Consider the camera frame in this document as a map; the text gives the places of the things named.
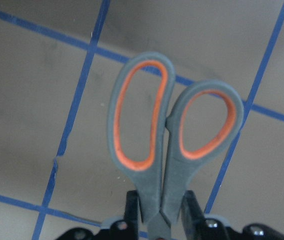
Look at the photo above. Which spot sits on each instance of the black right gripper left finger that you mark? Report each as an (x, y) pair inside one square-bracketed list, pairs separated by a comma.
[(131, 214)]

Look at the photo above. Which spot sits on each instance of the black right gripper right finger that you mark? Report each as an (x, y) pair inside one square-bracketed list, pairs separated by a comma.
[(192, 216)]

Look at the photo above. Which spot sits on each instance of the grey orange scissors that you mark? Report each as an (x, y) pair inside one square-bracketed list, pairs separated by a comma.
[(161, 180)]

